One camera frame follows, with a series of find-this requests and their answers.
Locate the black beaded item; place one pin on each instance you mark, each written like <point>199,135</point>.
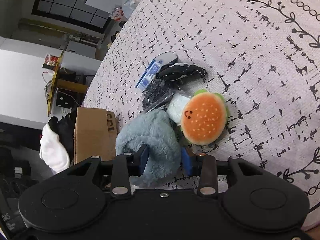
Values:
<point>158,93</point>

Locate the water bottle pack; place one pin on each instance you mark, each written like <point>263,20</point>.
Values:
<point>116,13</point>

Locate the cardboard box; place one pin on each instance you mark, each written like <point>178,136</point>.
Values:
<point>95,133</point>

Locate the hamburger plush toy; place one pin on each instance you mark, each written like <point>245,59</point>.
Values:
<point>204,118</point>

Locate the blue tissue pack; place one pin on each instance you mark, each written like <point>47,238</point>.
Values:
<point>149,74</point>

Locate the red snack box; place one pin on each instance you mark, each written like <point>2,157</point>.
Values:
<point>51,60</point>

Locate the black polka dot fabric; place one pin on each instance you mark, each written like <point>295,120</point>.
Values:
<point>172,70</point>

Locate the patterned white bed blanket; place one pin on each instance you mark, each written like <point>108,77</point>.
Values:
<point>262,56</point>

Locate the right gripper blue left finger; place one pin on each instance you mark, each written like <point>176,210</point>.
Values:
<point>140,160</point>

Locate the white clothes pile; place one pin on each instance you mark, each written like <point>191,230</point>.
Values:
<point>52,152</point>

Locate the grey-blue plush toy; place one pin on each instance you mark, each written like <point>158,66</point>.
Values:
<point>153,129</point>

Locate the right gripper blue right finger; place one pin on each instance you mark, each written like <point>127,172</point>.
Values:
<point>187,162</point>

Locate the black framed glass door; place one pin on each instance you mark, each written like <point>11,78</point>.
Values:
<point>74,12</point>

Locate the round yellow-edged table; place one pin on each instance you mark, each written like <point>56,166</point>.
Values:
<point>57,83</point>

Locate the white plastic bags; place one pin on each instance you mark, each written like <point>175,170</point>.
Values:
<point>128,7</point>

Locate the white soft item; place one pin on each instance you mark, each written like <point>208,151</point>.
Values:
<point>176,106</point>

